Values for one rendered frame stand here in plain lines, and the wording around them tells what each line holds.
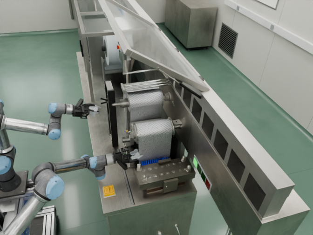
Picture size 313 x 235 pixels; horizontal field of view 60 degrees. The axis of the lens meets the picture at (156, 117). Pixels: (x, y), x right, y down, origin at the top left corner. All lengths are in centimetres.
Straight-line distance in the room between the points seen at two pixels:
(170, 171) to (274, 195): 91
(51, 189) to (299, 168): 299
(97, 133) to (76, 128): 153
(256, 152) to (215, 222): 180
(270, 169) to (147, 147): 94
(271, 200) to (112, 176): 121
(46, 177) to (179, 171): 85
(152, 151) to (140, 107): 33
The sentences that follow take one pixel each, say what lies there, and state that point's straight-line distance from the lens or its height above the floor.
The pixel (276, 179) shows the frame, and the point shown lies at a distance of 116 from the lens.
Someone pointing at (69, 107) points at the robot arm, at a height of 135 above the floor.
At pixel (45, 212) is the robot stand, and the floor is 23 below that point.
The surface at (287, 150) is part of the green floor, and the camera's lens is 398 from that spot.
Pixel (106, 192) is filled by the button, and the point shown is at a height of 92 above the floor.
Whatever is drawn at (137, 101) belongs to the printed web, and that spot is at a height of 137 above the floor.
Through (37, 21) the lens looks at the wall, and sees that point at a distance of 722.
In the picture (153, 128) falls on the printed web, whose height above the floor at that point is 130.
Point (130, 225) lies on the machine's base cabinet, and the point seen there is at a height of 68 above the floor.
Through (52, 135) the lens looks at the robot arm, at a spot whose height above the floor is 125.
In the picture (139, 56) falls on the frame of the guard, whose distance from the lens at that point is 131.
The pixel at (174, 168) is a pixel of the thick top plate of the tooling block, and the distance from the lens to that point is 192.
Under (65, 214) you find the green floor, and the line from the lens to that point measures 302.
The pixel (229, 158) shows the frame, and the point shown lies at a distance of 138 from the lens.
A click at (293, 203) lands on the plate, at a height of 144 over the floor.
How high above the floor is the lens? 246
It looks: 38 degrees down
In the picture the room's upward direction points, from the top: 3 degrees clockwise
